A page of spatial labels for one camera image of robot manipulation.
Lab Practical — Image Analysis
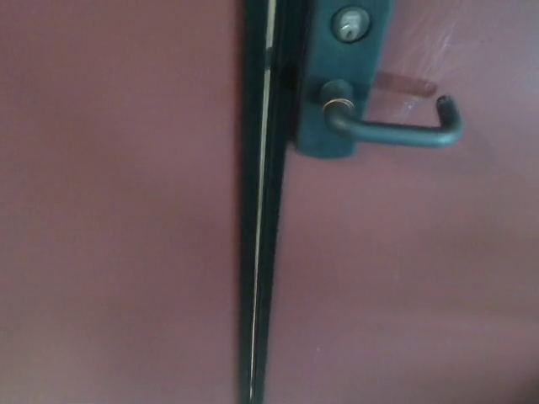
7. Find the dark green handle plate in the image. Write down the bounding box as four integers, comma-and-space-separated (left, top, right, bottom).
294, 0, 395, 160

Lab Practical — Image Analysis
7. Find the black door edge seal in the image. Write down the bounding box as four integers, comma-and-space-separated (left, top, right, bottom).
235, 0, 315, 404

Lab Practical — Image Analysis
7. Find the dark green lever door handle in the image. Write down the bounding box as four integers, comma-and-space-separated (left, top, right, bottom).
319, 79, 463, 150

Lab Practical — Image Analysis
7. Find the maroon door leaf with handle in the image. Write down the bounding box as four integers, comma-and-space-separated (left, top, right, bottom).
261, 0, 539, 404

